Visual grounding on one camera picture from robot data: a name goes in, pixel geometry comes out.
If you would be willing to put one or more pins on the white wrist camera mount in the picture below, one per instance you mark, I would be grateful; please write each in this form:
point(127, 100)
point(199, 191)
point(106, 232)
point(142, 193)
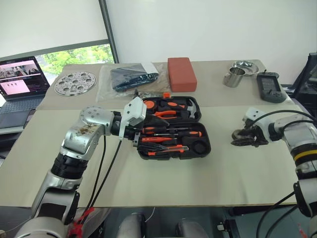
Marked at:
point(135, 109)
point(255, 115)

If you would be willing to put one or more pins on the orange black tape measure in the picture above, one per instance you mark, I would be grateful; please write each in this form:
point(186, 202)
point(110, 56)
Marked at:
point(149, 104)

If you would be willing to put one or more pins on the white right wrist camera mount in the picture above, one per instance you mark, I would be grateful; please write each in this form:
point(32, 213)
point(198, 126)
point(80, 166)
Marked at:
point(255, 115)

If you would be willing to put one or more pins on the steel claw hammer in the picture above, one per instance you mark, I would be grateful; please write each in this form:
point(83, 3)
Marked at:
point(193, 109)

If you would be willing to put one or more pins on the perforated steel steamer plate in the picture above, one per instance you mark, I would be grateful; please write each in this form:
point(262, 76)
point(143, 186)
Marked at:
point(74, 83)

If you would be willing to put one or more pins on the red brown box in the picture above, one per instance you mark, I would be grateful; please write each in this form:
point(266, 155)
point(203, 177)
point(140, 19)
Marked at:
point(182, 74)

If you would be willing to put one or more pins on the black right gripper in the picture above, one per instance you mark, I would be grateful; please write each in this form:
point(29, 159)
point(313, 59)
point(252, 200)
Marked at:
point(258, 135)

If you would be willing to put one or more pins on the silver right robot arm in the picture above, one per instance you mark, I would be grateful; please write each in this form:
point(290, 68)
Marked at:
point(297, 134)

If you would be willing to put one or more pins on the black office chair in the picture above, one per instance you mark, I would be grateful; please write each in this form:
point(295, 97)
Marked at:
point(309, 81)

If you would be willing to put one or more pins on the stainless steel dish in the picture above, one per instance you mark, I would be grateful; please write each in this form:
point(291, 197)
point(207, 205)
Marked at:
point(250, 68)

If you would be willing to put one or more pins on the black handheld controller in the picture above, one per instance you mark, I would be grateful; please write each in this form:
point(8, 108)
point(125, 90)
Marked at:
point(270, 86)

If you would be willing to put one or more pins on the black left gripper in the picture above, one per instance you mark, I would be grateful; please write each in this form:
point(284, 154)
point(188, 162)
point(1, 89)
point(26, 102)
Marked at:
point(132, 132)

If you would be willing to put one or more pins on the orange voltage tester pen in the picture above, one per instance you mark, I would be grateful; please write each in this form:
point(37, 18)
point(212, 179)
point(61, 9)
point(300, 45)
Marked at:
point(153, 139)

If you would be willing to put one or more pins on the black orange tool kit case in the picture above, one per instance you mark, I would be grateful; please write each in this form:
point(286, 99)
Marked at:
point(199, 148)

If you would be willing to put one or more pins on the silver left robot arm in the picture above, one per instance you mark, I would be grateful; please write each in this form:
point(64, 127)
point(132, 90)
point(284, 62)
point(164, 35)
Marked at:
point(74, 138)

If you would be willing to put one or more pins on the grey rounded shape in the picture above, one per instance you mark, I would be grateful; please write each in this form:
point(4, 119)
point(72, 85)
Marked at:
point(131, 226)
point(190, 229)

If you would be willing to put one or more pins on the stainless steel cup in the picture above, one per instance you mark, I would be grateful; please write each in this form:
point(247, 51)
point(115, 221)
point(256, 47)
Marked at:
point(234, 79)

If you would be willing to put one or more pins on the dark blue packed item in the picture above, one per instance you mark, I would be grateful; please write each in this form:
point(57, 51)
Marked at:
point(126, 74)

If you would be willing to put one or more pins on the grey tape roll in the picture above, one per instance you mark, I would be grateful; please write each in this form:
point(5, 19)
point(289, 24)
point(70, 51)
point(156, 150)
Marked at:
point(239, 135)

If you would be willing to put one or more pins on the orange black screwdriver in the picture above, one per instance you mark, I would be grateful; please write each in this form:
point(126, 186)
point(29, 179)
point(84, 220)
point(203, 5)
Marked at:
point(190, 134)
point(153, 129)

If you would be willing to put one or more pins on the clear plastic bag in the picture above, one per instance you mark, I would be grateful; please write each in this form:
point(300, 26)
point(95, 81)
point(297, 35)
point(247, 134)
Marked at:
point(104, 81)

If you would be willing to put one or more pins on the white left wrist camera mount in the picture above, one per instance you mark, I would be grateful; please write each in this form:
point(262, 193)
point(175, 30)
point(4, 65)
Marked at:
point(135, 109)

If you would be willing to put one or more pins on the dark grey window post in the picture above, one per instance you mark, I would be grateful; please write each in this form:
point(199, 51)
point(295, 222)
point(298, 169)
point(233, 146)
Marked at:
point(107, 29)

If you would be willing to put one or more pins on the dark laptop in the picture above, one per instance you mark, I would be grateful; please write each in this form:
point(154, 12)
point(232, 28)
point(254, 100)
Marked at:
point(17, 79)

